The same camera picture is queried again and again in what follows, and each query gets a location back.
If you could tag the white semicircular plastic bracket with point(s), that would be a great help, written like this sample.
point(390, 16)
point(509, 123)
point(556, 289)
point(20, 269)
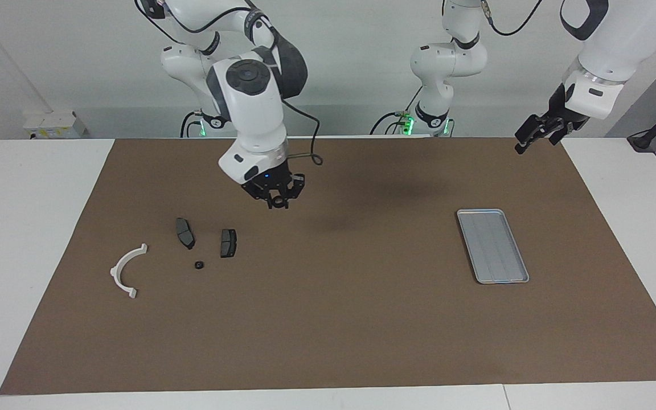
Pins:
point(116, 272)

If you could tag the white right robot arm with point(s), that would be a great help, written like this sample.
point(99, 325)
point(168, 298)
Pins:
point(254, 108)

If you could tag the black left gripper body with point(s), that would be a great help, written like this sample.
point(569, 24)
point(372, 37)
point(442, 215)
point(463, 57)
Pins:
point(558, 117)

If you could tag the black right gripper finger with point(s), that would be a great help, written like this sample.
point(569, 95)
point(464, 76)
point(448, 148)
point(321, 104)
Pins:
point(271, 202)
point(285, 200)

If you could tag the brown table mat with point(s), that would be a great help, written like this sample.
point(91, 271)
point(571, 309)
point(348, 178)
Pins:
point(333, 313)

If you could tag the large black bearing gear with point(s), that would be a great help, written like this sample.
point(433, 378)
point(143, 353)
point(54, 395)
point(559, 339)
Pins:
point(278, 201)

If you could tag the silver metal tray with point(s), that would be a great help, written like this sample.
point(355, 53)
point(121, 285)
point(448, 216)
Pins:
point(493, 247)

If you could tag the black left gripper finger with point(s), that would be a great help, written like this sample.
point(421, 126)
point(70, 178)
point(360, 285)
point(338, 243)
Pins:
point(528, 131)
point(552, 134)

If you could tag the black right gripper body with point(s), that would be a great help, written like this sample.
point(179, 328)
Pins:
point(274, 181)

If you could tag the dark grey long brake pad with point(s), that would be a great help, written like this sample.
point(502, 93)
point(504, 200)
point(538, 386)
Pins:
point(185, 232)

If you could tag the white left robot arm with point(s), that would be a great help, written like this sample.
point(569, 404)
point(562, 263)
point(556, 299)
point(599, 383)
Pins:
point(613, 45)

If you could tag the dark grey rectangular brake pad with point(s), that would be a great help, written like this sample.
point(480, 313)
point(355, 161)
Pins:
point(229, 243)

